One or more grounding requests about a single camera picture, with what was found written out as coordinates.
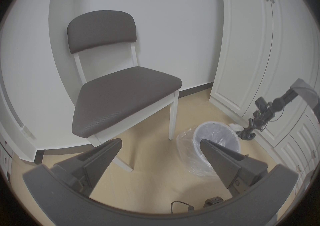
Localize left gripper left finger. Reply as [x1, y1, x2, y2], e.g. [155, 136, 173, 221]
[53, 138, 123, 197]

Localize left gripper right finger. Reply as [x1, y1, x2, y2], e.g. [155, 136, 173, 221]
[199, 139, 268, 191]

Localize black plastic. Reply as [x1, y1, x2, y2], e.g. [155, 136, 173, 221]
[237, 131, 256, 141]

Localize clear plastic bag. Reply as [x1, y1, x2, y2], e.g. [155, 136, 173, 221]
[176, 122, 242, 177]

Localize white trash bin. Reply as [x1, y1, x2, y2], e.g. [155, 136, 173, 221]
[193, 121, 241, 168]

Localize white wardrobe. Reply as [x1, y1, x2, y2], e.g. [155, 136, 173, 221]
[209, 0, 320, 188]

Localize white chair with grey seat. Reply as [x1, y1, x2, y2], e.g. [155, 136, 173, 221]
[67, 10, 183, 173]

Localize white chest of drawers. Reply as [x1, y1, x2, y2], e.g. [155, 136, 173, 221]
[0, 142, 14, 173]

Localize black cable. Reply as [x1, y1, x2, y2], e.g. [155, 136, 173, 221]
[170, 201, 196, 214]

